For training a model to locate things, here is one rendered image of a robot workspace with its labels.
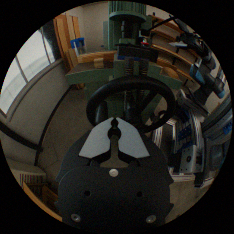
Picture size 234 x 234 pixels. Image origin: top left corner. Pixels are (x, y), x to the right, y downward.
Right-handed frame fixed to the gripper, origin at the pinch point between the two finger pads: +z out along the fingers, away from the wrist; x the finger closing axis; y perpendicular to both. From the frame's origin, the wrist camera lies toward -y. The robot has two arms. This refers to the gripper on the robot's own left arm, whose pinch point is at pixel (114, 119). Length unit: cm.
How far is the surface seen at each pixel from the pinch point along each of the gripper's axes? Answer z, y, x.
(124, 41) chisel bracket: 24.7, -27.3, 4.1
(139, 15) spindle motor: 14.7, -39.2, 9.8
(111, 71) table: 21.4, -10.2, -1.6
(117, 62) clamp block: 9.7, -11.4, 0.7
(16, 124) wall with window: 15, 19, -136
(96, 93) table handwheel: 4.0, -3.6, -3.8
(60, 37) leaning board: 103, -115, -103
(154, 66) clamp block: 9.7, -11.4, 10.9
